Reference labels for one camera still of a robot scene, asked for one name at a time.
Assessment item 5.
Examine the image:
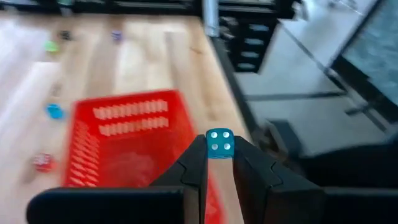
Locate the white frame bracket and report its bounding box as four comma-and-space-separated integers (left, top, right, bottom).
202, 0, 221, 37

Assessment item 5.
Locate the teal patterned panel black frame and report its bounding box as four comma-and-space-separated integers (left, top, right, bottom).
329, 0, 398, 125

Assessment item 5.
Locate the teal translucent die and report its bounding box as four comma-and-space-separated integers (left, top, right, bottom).
205, 128, 236, 160

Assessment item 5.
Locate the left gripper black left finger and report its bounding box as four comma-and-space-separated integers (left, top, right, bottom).
150, 134, 208, 224

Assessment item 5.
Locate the red slotted plastic basket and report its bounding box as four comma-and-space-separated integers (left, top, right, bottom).
62, 89, 226, 224

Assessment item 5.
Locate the black bulky object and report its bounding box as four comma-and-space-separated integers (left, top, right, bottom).
298, 133, 398, 187

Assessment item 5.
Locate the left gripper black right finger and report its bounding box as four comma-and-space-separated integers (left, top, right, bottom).
233, 136, 327, 224

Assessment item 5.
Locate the light blue die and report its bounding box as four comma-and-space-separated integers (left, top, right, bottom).
45, 103, 66, 121

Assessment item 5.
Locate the red translucent die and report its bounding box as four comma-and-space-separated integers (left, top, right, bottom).
32, 152, 57, 172

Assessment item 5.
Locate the black table-level camera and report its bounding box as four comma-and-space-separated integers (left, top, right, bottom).
264, 119, 304, 158

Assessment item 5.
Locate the green die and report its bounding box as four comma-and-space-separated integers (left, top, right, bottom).
43, 40, 60, 54

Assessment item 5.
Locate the clear die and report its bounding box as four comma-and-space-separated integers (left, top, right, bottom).
51, 82, 63, 98

